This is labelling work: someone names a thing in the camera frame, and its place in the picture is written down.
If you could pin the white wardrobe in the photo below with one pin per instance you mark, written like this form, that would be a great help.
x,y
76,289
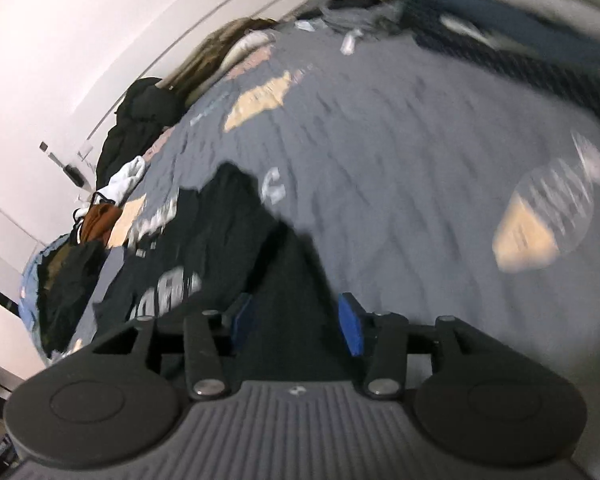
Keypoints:
x,y
0,270

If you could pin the rust brown garment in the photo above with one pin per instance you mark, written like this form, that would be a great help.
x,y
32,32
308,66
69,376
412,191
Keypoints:
x,y
100,222

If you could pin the white garment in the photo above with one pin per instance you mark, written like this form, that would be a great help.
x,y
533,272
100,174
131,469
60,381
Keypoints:
x,y
125,180

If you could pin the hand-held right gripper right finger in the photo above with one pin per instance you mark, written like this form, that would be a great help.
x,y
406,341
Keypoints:
x,y
351,327

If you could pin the black puffer jacket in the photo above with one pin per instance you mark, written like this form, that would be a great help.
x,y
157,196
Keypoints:
x,y
135,120

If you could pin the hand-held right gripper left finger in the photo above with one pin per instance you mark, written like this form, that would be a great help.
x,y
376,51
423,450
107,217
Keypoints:
x,y
242,325

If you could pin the crumpled black garment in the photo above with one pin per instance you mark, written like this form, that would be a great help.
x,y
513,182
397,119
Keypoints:
x,y
70,290

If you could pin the white pillow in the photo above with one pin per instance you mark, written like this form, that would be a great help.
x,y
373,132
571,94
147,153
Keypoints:
x,y
250,45

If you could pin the black printed T-shirt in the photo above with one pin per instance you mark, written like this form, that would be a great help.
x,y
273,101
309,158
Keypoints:
x,y
220,250

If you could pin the grey printed bed quilt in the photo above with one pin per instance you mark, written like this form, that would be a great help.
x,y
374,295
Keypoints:
x,y
405,160

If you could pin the stack of folded clothes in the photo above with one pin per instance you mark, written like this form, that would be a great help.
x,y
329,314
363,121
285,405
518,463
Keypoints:
x,y
480,25

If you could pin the blue printed cloth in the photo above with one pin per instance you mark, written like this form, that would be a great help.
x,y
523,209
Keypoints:
x,y
30,305

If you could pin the tan striped blanket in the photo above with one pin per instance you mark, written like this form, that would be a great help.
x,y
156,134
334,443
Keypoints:
x,y
205,55

